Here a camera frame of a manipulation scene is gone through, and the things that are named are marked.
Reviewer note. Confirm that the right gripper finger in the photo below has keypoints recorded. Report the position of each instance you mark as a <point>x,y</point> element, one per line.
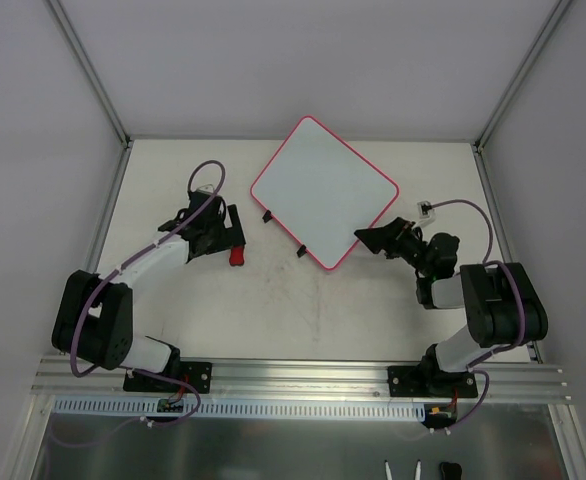
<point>383,235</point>
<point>387,246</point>

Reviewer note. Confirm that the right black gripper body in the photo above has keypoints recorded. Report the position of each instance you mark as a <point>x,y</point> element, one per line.
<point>395,240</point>

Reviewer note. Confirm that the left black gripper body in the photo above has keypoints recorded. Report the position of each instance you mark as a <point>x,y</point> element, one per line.
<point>221,234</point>

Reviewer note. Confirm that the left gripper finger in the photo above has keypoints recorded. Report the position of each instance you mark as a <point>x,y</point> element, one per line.
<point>235,230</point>
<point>232,244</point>

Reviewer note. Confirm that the red whiteboard eraser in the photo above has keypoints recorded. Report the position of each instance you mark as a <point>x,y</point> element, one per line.
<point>236,258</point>

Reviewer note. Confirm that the pink framed whiteboard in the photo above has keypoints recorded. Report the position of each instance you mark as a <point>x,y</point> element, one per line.
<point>320,190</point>

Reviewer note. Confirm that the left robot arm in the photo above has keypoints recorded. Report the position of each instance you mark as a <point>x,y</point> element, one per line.
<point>95,320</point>

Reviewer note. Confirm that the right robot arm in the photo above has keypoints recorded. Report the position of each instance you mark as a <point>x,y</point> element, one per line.
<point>501,306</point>

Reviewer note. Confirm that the black whiteboard foot left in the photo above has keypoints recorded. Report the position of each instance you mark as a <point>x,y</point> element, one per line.
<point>267,217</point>

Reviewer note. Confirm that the black whiteboard foot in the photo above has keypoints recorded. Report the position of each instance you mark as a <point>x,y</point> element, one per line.
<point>302,251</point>
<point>267,217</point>

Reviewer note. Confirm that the black whiteboard foot right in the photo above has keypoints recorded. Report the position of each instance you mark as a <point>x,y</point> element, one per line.
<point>302,251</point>

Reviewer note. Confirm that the right white pen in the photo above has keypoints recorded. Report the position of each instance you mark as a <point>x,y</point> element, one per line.
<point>418,470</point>

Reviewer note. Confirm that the white pen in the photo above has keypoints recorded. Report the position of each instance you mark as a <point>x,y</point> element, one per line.
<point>388,471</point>
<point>418,470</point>

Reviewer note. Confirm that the left white pen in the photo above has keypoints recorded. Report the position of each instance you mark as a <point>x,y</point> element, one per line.
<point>388,471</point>

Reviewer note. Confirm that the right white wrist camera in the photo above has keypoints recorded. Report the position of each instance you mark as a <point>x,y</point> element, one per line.
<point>426,213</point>

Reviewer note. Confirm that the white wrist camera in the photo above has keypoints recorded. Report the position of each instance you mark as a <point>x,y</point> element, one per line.
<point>207,189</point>
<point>426,213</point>

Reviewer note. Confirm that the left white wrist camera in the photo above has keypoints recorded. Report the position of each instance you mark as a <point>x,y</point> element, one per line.
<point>207,189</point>

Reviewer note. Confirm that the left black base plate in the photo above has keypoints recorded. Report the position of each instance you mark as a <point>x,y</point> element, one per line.
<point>197,374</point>

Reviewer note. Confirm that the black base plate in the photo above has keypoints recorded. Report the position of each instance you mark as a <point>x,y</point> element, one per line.
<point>197,374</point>
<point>411,381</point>

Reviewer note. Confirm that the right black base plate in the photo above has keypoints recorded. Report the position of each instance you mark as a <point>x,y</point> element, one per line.
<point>411,381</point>

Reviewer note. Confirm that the aluminium mounting rail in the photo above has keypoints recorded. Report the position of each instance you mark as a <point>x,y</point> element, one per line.
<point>526,383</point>

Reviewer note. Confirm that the left aluminium frame post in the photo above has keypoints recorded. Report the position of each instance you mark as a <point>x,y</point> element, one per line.
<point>80,55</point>

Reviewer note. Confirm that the aluminium frame post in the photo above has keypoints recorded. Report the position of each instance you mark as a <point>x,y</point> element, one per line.
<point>80,55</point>
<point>532,54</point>

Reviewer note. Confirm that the slotted white cable duct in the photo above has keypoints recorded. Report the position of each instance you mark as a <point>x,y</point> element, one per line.
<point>242,408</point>

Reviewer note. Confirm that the right aluminium frame post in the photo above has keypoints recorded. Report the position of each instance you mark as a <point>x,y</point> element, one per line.
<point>532,54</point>

